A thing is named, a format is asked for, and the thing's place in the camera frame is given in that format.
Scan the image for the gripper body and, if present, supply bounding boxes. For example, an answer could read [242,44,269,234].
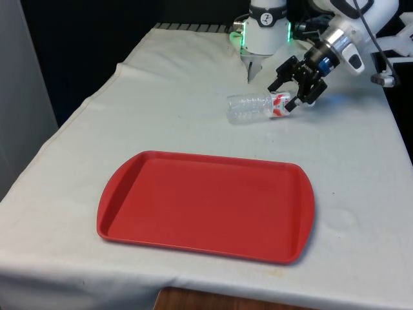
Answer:
[304,39,340,79]

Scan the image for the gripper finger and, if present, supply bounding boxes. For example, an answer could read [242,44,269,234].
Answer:
[285,73,328,113]
[267,55,308,93]

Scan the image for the clear plastic bottle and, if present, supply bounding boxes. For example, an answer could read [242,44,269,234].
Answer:
[225,91,316,126]

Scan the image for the red tray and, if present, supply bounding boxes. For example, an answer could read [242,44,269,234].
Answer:
[96,150,316,266]

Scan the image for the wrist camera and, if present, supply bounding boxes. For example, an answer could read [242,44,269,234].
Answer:
[341,43,367,78]

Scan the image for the black cable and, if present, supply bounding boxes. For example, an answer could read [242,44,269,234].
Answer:
[352,0,403,87]

